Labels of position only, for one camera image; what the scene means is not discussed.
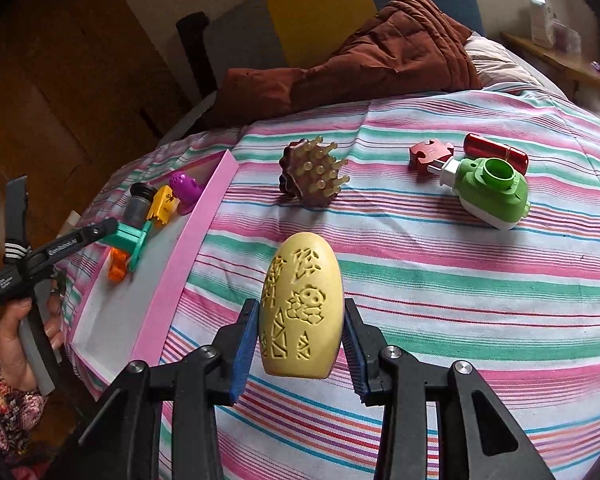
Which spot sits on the green plastic spool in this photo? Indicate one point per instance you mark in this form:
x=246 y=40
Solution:
x=130 y=240

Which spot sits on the brown bristle massage brush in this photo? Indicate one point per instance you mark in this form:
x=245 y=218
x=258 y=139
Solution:
x=310 y=172

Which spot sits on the yellow cushion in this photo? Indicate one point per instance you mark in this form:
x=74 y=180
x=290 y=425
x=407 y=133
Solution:
x=310 y=30

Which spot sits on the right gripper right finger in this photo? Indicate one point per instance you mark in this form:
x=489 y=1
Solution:
x=478 y=438

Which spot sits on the striped bed cover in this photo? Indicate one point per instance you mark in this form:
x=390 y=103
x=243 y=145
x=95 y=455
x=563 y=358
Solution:
x=522 y=305

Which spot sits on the red puzzle piece toy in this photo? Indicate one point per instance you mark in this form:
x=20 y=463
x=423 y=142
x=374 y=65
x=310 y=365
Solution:
x=424 y=153

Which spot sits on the white carton box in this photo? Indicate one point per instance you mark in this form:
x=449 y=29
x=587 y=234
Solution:
x=541 y=23

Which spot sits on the red cylinder case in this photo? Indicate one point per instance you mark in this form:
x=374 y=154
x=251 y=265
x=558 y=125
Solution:
x=480 y=147

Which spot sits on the black-lidded clear jar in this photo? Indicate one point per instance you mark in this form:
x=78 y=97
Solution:
x=136 y=210

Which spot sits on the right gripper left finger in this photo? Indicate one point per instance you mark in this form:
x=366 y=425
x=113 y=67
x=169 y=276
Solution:
x=122 y=439

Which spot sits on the wooden side table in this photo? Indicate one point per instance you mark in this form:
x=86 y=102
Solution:
x=571 y=68

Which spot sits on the person's left hand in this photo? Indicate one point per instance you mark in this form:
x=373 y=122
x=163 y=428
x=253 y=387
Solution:
x=15 y=368

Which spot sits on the pink-rimmed white tray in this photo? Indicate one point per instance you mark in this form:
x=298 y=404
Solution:
x=118 y=323

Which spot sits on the floral sleeve forearm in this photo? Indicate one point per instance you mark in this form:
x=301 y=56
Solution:
x=20 y=412

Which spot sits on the brown quilted blanket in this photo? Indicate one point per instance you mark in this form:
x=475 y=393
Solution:
x=409 y=46

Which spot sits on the green toy camera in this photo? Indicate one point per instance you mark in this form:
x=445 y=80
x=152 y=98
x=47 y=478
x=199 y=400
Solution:
x=490 y=189

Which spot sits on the yellow perforated egg case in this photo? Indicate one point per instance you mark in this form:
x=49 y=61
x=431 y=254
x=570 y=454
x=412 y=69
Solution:
x=301 y=309

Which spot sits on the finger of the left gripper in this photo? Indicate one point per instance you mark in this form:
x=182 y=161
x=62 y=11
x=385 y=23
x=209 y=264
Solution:
x=67 y=245

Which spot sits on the purple perforated toy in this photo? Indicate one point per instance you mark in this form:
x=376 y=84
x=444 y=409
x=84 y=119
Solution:
x=187 y=190

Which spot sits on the purple small box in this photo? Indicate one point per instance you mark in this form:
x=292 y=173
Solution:
x=566 y=39

